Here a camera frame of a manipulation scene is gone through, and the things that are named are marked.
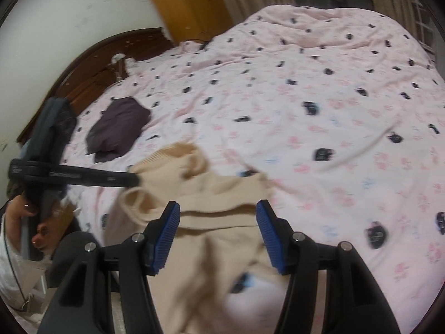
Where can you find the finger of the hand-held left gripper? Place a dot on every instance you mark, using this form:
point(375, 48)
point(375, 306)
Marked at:
point(104, 177)

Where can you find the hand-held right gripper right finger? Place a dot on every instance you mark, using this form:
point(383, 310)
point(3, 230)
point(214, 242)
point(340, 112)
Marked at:
point(269, 236)

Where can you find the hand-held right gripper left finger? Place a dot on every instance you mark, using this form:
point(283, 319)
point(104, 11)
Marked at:
point(168, 236)

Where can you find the beige knit sweater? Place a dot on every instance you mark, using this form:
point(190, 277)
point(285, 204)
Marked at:
point(208, 195)

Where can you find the person's left hand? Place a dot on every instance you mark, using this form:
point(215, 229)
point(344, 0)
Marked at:
point(15, 215)

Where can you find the dark purple folded garment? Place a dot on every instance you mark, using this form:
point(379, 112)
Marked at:
point(114, 125)

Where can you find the wooden headboard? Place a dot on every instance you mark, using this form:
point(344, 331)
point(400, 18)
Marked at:
point(94, 62)

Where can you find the small white cloth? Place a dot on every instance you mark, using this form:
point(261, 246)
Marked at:
point(131, 66)

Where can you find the pink cat print blanket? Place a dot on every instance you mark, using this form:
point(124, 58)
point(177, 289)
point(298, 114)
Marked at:
point(278, 94)

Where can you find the wooden wardrobe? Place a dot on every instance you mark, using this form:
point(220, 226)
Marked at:
point(187, 3)

